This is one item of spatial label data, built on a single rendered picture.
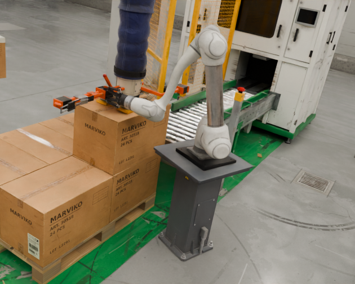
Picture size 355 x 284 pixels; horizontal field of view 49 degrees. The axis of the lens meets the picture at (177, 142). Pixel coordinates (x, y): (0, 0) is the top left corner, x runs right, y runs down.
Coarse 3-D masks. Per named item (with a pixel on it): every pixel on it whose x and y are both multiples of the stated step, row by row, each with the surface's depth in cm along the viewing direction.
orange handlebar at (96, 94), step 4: (124, 88) 267; (144, 88) 273; (176, 88) 283; (88, 92) 246; (92, 92) 247; (96, 92) 251; (152, 92) 270; (156, 92) 268; (164, 92) 270; (96, 96) 246; (160, 96) 267; (56, 104) 223; (60, 104) 223
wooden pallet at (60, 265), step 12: (144, 204) 320; (120, 216) 291; (132, 216) 313; (108, 228) 282; (120, 228) 297; (0, 240) 250; (84, 240) 260; (96, 240) 280; (0, 252) 257; (12, 252) 246; (72, 252) 265; (84, 252) 267; (36, 264) 235; (48, 264) 236; (60, 264) 246; (72, 264) 258; (36, 276) 239; (48, 276) 240
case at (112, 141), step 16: (144, 96) 301; (80, 112) 265; (96, 112) 257; (112, 112) 261; (80, 128) 270; (96, 128) 260; (112, 128) 252; (128, 128) 260; (144, 128) 276; (160, 128) 294; (80, 144) 274; (96, 144) 265; (112, 144) 256; (128, 144) 267; (144, 144) 284; (160, 144) 303; (96, 160) 269; (112, 160) 260; (128, 160) 274
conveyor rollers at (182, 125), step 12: (228, 96) 478; (180, 108) 412; (192, 108) 415; (204, 108) 419; (168, 120) 372; (180, 120) 383; (192, 120) 386; (168, 132) 350; (180, 132) 354; (192, 132) 358
